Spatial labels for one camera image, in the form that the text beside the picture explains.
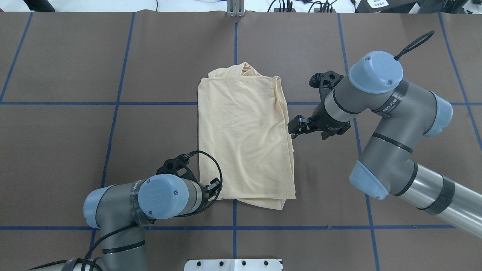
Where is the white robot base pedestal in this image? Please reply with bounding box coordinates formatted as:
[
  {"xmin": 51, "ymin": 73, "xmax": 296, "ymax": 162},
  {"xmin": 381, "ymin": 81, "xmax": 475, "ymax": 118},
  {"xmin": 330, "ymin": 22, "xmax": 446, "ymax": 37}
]
[{"xmin": 184, "ymin": 259, "xmax": 284, "ymax": 271}]

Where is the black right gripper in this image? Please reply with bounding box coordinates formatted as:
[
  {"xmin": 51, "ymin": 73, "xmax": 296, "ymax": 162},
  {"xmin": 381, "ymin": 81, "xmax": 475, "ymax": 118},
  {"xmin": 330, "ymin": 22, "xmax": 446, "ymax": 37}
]
[{"xmin": 287, "ymin": 70, "xmax": 351, "ymax": 140}]

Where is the cream long-sleeve printed shirt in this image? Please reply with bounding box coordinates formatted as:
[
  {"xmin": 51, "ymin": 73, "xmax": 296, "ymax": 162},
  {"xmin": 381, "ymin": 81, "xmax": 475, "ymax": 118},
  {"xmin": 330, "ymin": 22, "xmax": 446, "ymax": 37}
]
[{"xmin": 197, "ymin": 62, "xmax": 296, "ymax": 210}]

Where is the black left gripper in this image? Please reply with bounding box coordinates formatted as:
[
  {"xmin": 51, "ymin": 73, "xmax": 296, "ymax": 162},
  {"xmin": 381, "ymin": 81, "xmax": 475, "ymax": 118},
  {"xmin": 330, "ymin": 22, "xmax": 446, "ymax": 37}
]
[{"xmin": 156, "ymin": 154, "xmax": 223, "ymax": 199}]

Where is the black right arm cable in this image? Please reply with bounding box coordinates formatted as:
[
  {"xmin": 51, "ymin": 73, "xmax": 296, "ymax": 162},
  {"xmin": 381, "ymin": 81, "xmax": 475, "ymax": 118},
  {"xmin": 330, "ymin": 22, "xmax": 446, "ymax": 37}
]
[{"xmin": 394, "ymin": 31, "xmax": 435, "ymax": 61}]

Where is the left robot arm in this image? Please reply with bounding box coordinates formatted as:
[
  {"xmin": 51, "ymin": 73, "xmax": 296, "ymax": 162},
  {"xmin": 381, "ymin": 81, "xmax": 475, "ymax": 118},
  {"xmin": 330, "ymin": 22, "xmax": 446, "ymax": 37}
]
[{"xmin": 34, "ymin": 150, "xmax": 223, "ymax": 271}]

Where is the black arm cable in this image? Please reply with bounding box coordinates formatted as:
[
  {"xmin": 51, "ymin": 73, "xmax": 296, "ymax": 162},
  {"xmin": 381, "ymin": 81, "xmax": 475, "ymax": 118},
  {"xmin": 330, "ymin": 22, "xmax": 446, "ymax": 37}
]
[
  {"xmin": 394, "ymin": 31, "xmax": 435, "ymax": 61},
  {"xmin": 177, "ymin": 150, "xmax": 223, "ymax": 218}
]

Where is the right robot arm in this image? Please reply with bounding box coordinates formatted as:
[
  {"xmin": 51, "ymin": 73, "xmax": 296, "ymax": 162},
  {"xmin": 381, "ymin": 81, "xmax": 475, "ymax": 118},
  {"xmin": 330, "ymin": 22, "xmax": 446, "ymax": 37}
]
[{"xmin": 287, "ymin": 51, "xmax": 482, "ymax": 238}]

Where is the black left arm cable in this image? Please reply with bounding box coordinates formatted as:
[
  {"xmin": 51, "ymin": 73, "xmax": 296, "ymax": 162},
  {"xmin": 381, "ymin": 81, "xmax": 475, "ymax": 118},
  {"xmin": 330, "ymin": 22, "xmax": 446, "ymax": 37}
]
[{"xmin": 177, "ymin": 150, "xmax": 223, "ymax": 218}]

